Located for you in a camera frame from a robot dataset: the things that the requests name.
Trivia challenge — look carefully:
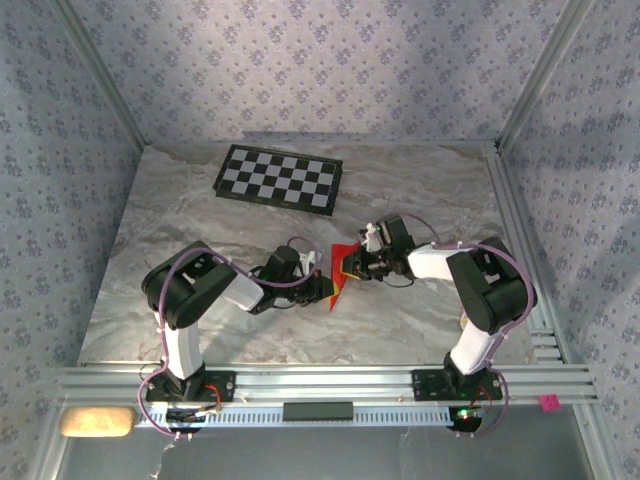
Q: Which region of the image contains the red paper sheet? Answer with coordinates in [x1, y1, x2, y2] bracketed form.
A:
[327, 242, 362, 312]

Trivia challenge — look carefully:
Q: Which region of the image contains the black white checkerboard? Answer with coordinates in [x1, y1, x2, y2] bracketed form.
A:
[212, 143, 345, 217]

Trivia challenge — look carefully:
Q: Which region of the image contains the black rectangular box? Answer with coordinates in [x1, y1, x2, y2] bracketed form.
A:
[282, 401, 355, 423]

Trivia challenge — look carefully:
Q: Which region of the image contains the thin aluminium bar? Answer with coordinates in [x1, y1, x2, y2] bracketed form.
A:
[142, 130, 501, 151]

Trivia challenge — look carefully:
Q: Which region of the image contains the circuit board with green light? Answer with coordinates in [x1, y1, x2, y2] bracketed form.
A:
[448, 385, 491, 432]

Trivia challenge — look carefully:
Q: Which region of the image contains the yellow sponge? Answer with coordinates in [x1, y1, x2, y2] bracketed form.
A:
[58, 405, 139, 439]

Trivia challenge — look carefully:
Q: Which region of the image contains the wide aluminium extrusion rail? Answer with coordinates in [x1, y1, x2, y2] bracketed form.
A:
[52, 364, 600, 406]

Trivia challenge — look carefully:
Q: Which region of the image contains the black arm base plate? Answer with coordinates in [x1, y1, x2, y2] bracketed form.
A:
[410, 368, 504, 402]
[144, 370, 237, 404]

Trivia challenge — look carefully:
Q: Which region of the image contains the white slotted cable duct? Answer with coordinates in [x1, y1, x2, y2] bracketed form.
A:
[134, 403, 459, 430]

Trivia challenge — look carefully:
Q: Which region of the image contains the aluminium table edge rail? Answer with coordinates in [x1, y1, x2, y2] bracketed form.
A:
[482, 149, 571, 364]

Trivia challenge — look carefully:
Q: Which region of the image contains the black electronics box with wires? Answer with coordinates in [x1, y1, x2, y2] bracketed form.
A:
[164, 382, 224, 434]

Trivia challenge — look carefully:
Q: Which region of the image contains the purple cable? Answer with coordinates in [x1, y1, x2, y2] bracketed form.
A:
[137, 235, 321, 442]
[399, 213, 537, 440]

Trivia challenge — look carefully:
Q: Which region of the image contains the aluminium frame post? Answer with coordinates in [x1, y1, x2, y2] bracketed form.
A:
[49, 0, 149, 149]
[497, 0, 597, 149]

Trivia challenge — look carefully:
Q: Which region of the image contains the aluminium frame leg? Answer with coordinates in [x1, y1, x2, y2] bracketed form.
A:
[27, 404, 69, 480]
[573, 404, 620, 480]

